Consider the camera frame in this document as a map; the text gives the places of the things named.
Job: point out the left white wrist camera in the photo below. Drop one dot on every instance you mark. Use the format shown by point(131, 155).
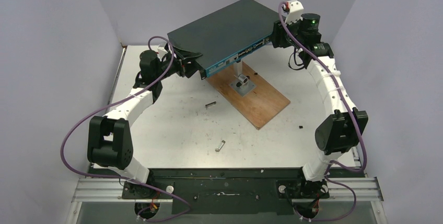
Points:
point(162, 49)

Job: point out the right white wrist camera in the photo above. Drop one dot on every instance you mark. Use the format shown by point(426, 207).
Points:
point(294, 10)

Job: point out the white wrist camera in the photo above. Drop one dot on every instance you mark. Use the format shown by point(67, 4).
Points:
point(162, 49)
point(294, 10)

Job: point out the wooden base board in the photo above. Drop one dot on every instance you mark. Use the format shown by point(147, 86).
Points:
point(258, 101)

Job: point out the teal grey network switch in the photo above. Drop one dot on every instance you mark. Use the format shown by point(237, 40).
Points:
point(227, 35)

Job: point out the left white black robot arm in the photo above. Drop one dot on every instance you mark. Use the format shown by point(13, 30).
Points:
point(109, 138)

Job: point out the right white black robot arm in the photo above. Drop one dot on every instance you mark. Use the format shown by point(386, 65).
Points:
point(344, 123)

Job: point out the dark transceiver module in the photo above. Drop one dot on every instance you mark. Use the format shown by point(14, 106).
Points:
point(210, 104)

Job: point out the aluminium frame rail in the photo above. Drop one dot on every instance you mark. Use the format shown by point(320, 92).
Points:
point(111, 190)

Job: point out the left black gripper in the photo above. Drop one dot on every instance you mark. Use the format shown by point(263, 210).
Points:
point(190, 67)

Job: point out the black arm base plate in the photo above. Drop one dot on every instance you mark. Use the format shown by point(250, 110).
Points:
point(233, 191)

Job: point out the metal switch mounting stand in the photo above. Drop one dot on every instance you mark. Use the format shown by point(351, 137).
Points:
point(242, 85)

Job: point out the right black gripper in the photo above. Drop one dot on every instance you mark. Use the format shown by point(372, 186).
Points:
point(277, 36)

